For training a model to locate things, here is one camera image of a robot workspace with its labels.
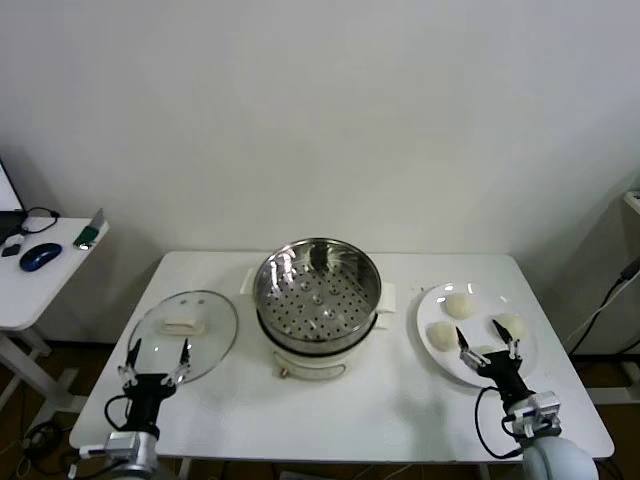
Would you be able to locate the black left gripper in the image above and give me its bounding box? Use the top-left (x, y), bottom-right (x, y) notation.
top-left (117, 337), bottom-right (195, 434)

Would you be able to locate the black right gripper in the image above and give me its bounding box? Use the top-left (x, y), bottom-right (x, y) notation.
top-left (454, 318), bottom-right (532, 405)

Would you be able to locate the round glass pot lid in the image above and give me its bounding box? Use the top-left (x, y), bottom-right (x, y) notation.
top-left (127, 289), bottom-right (240, 387)

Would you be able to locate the stainless steel steamer basket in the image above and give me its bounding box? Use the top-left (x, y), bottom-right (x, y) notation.
top-left (241, 237), bottom-right (398, 352)

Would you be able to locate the white round plate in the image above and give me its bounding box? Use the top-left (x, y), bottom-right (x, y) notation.
top-left (415, 281), bottom-right (542, 389)

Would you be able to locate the white side desk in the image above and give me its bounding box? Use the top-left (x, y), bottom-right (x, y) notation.
top-left (0, 214), bottom-right (111, 417)

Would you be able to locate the blue computer mouse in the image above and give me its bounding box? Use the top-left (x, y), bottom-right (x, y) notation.
top-left (19, 241), bottom-right (64, 273)

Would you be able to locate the white electric cooking pot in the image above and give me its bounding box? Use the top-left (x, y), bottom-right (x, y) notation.
top-left (257, 309), bottom-right (390, 382)

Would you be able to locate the open laptop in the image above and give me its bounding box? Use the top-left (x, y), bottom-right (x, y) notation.
top-left (0, 156), bottom-right (27, 246)

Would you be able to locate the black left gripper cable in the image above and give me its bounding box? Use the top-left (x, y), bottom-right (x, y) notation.
top-left (103, 393), bottom-right (132, 432)

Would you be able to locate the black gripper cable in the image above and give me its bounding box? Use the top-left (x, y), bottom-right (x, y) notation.
top-left (474, 387), bottom-right (525, 460)
top-left (103, 393), bottom-right (132, 432)

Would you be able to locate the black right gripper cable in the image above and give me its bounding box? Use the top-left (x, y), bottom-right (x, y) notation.
top-left (474, 387), bottom-right (525, 460)

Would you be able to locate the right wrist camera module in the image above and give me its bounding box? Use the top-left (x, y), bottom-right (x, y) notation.
top-left (503, 391), bottom-right (565, 437)

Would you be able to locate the white wall cable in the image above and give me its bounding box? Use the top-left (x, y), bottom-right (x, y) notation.
top-left (569, 298), bottom-right (619, 347)

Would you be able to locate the black floor cable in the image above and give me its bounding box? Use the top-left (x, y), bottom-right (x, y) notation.
top-left (22, 418), bottom-right (77, 474)

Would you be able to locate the green handled scraper tool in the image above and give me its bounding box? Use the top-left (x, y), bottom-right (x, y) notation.
top-left (72, 208), bottom-right (109, 252)

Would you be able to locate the black wall power cable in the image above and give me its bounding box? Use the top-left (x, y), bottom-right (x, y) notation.
top-left (569, 259), bottom-right (640, 356)

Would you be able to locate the black cable on desk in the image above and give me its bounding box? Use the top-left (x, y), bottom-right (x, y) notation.
top-left (19, 205), bottom-right (62, 236)

